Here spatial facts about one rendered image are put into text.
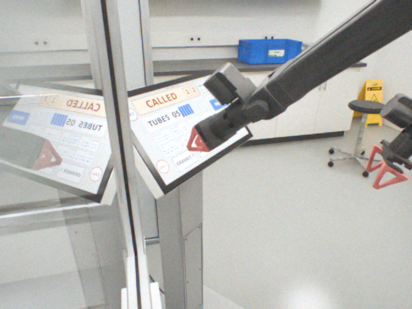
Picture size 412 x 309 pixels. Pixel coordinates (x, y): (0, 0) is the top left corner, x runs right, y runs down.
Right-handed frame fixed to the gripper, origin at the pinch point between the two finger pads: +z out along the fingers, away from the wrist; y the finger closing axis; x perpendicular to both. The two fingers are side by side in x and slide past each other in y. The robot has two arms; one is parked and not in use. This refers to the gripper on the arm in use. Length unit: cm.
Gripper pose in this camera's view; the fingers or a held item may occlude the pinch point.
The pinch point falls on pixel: (194, 144)
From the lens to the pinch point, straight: 74.0
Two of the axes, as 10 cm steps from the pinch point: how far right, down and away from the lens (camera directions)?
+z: -6.3, 3.8, 6.7
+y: -5.6, 3.7, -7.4
